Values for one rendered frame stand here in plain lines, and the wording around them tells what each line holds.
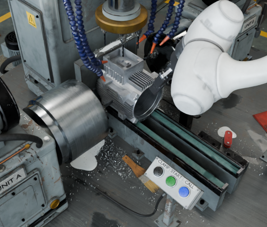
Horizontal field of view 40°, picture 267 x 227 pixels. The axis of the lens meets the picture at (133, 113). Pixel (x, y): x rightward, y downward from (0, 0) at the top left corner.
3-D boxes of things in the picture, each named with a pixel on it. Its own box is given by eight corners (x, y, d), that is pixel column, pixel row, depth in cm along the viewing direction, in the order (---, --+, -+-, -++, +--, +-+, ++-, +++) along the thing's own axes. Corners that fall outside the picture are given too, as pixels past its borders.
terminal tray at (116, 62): (102, 71, 142) (101, 56, 137) (122, 61, 148) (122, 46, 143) (123, 86, 136) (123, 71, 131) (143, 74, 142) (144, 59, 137)
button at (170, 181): (165, 183, 109) (163, 182, 107) (171, 174, 109) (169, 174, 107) (173, 189, 107) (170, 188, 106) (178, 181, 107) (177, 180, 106)
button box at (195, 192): (148, 176, 116) (142, 174, 111) (162, 158, 116) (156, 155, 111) (191, 211, 107) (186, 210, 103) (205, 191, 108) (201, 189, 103)
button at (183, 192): (178, 193, 106) (176, 192, 105) (183, 185, 107) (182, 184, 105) (186, 199, 105) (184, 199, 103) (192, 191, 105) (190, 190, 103)
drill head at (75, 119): (-4, 160, 130) (-24, 110, 113) (76, 111, 149) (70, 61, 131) (36, 204, 118) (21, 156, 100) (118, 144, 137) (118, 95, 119)
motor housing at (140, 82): (96, 105, 151) (93, 68, 138) (129, 85, 161) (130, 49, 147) (129, 131, 141) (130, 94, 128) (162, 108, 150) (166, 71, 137)
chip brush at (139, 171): (119, 160, 146) (119, 159, 145) (128, 154, 148) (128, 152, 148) (153, 194, 135) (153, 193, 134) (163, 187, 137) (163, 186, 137)
